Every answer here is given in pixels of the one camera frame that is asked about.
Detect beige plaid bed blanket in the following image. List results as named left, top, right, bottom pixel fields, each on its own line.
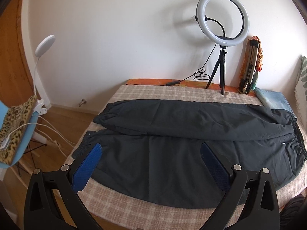
left=79, top=85, right=306, bottom=229

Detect blue chair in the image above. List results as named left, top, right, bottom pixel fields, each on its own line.
left=0, top=99, right=36, bottom=170

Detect black mini tripod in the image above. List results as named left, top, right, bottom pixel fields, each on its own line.
left=205, top=46, right=227, bottom=95

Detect white ring light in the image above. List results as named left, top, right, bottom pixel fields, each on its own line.
left=195, top=0, right=250, bottom=47

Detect dark striped garment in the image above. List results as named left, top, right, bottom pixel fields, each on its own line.
left=279, top=194, right=306, bottom=229

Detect leopard print cloth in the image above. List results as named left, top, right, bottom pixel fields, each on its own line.
left=0, top=95, right=39, bottom=166

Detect orange floral cloth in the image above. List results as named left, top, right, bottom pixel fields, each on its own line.
left=239, top=36, right=263, bottom=93

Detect green white patterned pillow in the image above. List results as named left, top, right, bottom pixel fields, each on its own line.
left=295, top=56, right=307, bottom=130

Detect orange bed sheet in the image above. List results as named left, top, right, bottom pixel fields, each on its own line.
left=124, top=77, right=255, bottom=96

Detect black ring light cable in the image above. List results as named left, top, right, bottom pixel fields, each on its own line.
left=124, top=44, right=218, bottom=87

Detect wooden door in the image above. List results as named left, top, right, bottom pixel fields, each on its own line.
left=0, top=0, right=34, bottom=106

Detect white clip desk lamp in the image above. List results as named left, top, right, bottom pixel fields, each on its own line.
left=32, top=34, right=56, bottom=115

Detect black pants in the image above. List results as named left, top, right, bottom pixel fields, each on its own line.
left=72, top=99, right=306, bottom=209

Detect folded blue jeans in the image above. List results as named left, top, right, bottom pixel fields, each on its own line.
left=254, top=87, right=294, bottom=114

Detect folded silver tripod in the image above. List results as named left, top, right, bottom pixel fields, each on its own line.
left=238, top=37, right=260, bottom=94

